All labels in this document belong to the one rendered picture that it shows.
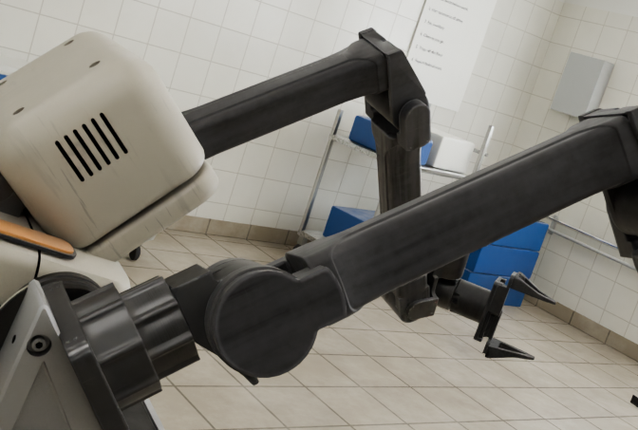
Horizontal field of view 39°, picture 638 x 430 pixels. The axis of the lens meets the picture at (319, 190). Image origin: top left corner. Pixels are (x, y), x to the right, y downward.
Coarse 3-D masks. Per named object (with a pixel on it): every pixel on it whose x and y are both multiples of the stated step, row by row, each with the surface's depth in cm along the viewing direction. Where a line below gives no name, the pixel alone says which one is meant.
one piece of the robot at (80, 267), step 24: (0, 216) 73; (24, 216) 76; (0, 240) 68; (24, 240) 69; (48, 240) 71; (0, 264) 68; (24, 264) 69; (48, 264) 70; (72, 264) 71; (96, 264) 73; (120, 264) 78; (0, 288) 69; (72, 288) 68; (96, 288) 70; (120, 288) 73
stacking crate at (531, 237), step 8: (536, 224) 601; (544, 224) 607; (520, 232) 593; (528, 232) 598; (536, 232) 604; (544, 232) 609; (504, 240) 585; (512, 240) 590; (520, 240) 596; (528, 240) 601; (536, 240) 607; (520, 248) 599; (528, 248) 604; (536, 248) 610
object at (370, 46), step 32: (320, 64) 114; (352, 64) 113; (384, 64) 114; (224, 96) 111; (256, 96) 110; (288, 96) 110; (320, 96) 113; (352, 96) 115; (384, 96) 120; (416, 96) 119; (192, 128) 106; (224, 128) 108; (256, 128) 111
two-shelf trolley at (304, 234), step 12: (336, 120) 535; (336, 132) 537; (492, 132) 552; (348, 144) 526; (324, 156) 539; (372, 156) 512; (480, 156) 554; (324, 168) 540; (432, 168) 530; (312, 192) 542; (312, 204) 544; (300, 228) 546; (300, 240) 548; (312, 240) 538
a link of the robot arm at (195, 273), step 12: (228, 264) 70; (240, 264) 69; (252, 264) 68; (180, 276) 68; (192, 276) 66; (204, 276) 65; (216, 276) 68; (180, 288) 65; (192, 288) 65; (204, 288) 65; (180, 300) 65; (192, 300) 65; (204, 300) 65; (192, 312) 65; (204, 312) 65; (192, 324) 65; (204, 336) 65
